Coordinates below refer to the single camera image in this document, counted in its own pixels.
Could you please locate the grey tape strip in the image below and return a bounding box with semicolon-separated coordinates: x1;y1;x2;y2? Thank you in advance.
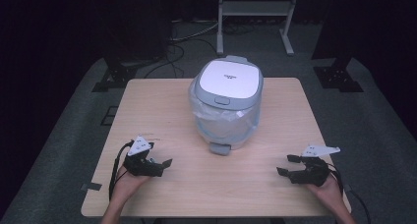
81;182;103;193

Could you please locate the black stand base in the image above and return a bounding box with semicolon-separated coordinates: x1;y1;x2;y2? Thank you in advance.
313;65;364;93
91;56;140;93

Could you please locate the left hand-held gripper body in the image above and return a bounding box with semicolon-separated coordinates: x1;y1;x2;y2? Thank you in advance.
123;135;164;178

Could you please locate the dark floor outlet box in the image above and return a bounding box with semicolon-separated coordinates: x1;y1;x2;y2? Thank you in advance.
100;105;119;127

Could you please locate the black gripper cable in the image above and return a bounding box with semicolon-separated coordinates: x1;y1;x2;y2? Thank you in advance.
108;140;134;200
328;163;372;224

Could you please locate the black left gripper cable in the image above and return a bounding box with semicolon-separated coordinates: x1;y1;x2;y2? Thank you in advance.
108;140;134;200

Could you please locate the white floor cable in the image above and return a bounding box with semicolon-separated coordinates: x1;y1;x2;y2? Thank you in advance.
170;21;219;43

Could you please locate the person's left hand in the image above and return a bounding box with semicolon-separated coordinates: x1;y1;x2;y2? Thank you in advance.
112;166;150;200

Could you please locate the grey white pedal trash can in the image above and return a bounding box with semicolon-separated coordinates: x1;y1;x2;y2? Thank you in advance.
188;55;265;156

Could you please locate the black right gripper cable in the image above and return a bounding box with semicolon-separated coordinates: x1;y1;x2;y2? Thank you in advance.
328;163;372;224

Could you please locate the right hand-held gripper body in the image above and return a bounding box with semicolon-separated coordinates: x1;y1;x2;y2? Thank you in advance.
289;144;341;188

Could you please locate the person's right hand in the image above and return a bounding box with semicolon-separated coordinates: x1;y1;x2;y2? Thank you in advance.
308;176;343;207

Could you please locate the black floor cable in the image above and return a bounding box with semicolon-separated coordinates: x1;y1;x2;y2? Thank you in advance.
144;38;218;80

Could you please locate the translucent plastic trash bag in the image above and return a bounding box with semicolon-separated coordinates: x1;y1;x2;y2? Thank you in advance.
188;83;262;143

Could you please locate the white metal stand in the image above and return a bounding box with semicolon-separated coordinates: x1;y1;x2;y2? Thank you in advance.
215;0;301;57

